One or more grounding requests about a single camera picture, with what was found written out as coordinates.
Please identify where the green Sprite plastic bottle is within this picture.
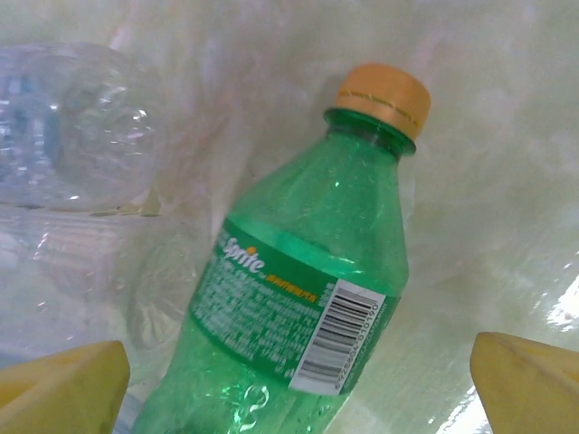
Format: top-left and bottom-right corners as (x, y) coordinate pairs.
(130, 62), (432, 434)

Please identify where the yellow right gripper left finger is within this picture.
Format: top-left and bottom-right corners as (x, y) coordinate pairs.
(0, 340), (131, 434)

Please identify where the clear ribbed plastic bottle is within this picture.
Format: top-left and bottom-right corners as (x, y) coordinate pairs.
(0, 207), (214, 363)

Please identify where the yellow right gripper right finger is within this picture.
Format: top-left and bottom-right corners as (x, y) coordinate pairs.
(469, 332), (579, 434)

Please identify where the clear bottle with blue label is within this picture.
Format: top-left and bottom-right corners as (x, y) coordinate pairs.
(0, 42), (159, 213)

